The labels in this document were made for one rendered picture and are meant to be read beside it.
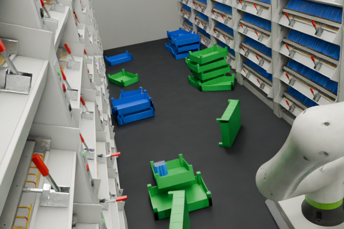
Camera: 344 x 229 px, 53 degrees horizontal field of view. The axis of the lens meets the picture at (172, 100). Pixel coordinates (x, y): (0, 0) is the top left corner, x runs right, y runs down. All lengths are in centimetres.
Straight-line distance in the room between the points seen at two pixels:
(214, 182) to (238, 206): 23
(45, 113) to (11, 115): 26
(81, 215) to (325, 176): 75
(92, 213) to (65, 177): 19
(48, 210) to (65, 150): 18
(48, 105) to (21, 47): 11
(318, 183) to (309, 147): 42
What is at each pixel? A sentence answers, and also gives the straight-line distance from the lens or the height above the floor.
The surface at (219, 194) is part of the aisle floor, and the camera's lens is 193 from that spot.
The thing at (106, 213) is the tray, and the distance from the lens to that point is 113.
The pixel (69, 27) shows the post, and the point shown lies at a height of 102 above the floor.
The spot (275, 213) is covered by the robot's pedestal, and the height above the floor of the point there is 28.
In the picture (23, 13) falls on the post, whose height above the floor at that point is 118.
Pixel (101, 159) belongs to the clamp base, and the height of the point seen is 55.
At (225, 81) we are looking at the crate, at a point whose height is 0.
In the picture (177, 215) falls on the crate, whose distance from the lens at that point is 155.
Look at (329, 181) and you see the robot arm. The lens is 122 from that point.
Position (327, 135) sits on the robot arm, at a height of 85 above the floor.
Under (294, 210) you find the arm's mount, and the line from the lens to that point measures 138.
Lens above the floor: 125
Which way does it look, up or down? 24 degrees down
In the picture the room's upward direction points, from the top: 9 degrees counter-clockwise
